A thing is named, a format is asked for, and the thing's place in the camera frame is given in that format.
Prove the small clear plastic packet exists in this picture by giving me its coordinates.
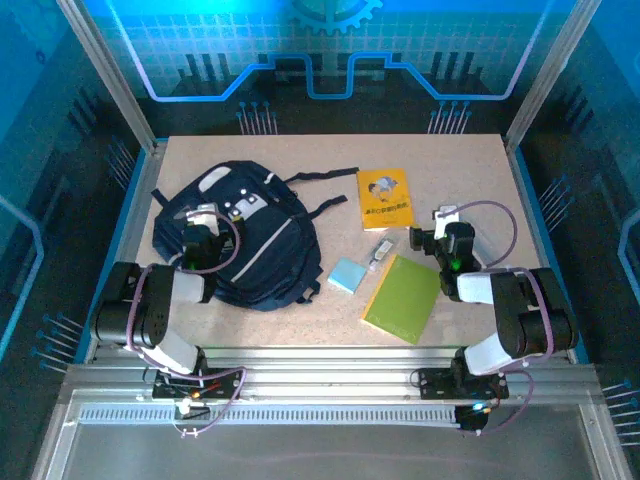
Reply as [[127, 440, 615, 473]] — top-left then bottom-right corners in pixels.
[[364, 238, 396, 272]]

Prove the navy blue backpack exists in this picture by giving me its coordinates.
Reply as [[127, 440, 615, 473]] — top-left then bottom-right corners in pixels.
[[151, 159, 360, 312]]

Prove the yellow book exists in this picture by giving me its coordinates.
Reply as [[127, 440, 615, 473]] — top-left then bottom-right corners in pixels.
[[355, 168, 417, 233]]

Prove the green notebook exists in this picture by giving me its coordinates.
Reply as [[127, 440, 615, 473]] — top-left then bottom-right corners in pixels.
[[360, 253, 442, 346]]

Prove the light blue sticky note pad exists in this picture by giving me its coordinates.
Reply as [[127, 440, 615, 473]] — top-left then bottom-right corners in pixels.
[[327, 257, 369, 294]]

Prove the small white connector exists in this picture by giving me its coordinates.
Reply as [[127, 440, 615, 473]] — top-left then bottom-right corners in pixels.
[[173, 398, 212, 420]]

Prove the small black controller box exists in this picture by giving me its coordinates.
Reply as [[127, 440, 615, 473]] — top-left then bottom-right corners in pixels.
[[453, 403, 490, 435]]

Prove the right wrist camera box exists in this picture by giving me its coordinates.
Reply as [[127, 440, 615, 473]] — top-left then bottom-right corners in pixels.
[[432, 203, 462, 227]]

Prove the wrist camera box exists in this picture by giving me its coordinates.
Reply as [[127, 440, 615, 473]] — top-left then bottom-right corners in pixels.
[[432, 203, 462, 227], [183, 202, 222, 236]]

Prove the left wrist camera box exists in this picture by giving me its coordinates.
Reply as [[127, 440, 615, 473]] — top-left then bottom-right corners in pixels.
[[183, 202, 222, 236]]

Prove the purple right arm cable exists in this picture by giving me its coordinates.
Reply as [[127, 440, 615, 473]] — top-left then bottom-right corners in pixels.
[[449, 199, 556, 437]]

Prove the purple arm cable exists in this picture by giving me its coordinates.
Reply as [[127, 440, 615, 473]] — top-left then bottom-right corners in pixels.
[[124, 209, 250, 440], [449, 199, 556, 437]]

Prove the blue-edged table side rail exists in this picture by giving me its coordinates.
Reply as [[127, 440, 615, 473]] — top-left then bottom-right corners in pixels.
[[74, 139, 169, 364]]

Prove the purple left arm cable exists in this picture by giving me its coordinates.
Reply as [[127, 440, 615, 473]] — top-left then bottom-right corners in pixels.
[[124, 209, 250, 440]]

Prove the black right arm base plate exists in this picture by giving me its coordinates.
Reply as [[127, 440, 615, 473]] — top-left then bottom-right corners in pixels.
[[416, 367, 510, 401]]

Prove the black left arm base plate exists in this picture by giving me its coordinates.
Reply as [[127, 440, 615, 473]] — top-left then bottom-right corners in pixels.
[[151, 366, 245, 401]]

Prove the aluminium frame rail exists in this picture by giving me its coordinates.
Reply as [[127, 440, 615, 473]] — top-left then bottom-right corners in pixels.
[[59, 344, 604, 406]]

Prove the slotted grey cable duct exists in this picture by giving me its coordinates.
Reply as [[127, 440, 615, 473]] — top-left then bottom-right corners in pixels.
[[77, 407, 461, 427]]

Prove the aluminium frame post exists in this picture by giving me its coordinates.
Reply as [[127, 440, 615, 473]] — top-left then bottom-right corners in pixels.
[[503, 0, 604, 154], [55, 0, 162, 154]]

